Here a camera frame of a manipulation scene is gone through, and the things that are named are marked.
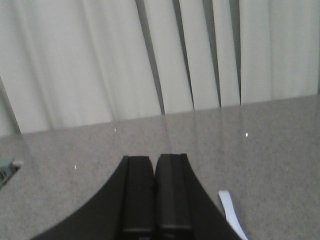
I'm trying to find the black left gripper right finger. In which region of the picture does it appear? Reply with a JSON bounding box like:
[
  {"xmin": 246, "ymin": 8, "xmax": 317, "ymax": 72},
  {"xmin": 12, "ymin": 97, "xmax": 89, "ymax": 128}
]
[{"xmin": 155, "ymin": 153, "xmax": 240, "ymax": 240}]

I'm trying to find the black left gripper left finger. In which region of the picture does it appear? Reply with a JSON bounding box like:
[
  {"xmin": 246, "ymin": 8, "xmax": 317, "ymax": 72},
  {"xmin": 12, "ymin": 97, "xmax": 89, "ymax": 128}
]
[{"xmin": 34, "ymin": 156, "xmax": 156, "ymax": 240}]

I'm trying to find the light blue plastic spoon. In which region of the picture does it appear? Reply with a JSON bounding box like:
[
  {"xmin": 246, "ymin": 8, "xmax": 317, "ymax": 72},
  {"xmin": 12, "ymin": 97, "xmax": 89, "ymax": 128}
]
[{"xmin": 218, "ymin": 190, "xmax": 248, "ymax": 240}]

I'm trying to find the green sink drain rack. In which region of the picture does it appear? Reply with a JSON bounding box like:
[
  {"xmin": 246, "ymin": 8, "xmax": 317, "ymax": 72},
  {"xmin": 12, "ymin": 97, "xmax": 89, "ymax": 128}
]
[{"xmin": 0, "ymin": 157, "xmax": 24, "ymax": 189}]

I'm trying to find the grey white curtain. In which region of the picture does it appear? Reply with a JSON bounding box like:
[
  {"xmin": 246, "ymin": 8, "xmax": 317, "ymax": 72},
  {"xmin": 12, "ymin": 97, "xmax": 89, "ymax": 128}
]
[{"xmin": 0, "ymin": 0, "xmax": 320, "ymax": 137}]

